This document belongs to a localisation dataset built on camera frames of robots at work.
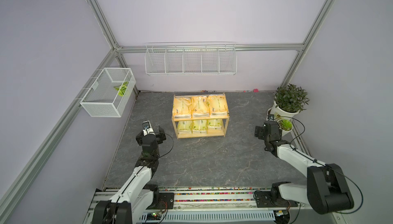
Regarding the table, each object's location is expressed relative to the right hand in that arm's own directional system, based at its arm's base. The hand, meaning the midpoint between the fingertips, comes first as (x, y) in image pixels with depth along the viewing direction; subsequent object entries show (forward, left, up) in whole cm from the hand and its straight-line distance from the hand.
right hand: (266, 127), depth 91 cm
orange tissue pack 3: (+4, +30, +17) cm, 35 cm away
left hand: (-4, +67, +6) cm, 67 cm away
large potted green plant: (+13, -14, +10) cm, 21 cm away
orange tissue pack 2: (+4, +40, +17) cm, 43 cm away
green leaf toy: (+12, +81, +22) cm, 85 cm away
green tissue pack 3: (+5, +31, -3) cm, 31 cm away
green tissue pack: (+2, +49, -2) cm, 50 cm away
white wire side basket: (+9, +90, +18) cm, 92 cm away
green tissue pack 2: (+2, +40, -2) cm, 40 cm away
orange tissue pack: (+2, +49, +18) cm, 52 cm away
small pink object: (+41, -6, -10) cm, 43 cm away
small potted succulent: (0, -11, +3) cm, 11 cm away
